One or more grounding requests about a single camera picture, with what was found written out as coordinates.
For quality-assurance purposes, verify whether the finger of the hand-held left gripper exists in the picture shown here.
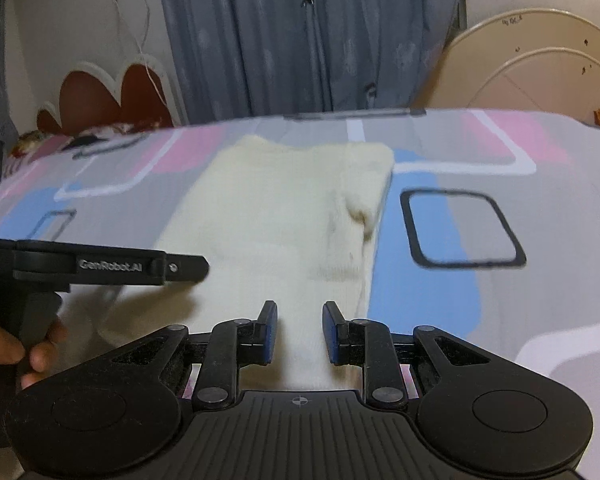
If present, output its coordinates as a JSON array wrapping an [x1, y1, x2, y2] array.
[[164, 254, 210, 284]]

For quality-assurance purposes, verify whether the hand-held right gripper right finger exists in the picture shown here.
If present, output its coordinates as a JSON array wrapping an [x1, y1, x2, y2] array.
[[322, 301, 496, 407]]

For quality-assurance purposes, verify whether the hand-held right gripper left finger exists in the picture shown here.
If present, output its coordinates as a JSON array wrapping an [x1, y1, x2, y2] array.
[[100, 300, 279, 412]]

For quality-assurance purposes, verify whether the cream knit sweater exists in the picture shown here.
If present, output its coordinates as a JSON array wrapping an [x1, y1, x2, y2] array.
[[55, 135, 396, 393]]

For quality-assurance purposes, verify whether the person's left hand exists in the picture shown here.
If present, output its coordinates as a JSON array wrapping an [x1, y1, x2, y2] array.
[[0, 315, 69, 391]]

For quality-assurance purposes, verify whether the red-brown headboard with white rim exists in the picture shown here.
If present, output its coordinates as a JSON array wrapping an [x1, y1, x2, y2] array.
[[36, 55, 185, 135]]

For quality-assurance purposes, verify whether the grey pink blue patterned bedsheet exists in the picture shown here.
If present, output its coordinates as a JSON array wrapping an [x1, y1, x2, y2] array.
[[0, 107, 600, 480]]

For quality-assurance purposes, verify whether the beige round folding table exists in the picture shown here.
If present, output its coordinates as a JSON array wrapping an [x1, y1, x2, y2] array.
[[420, 7, 600, 127]]

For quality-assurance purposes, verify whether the white hanging cable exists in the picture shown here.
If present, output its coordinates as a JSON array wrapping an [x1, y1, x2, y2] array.
[[108, 0, 175, 112]]

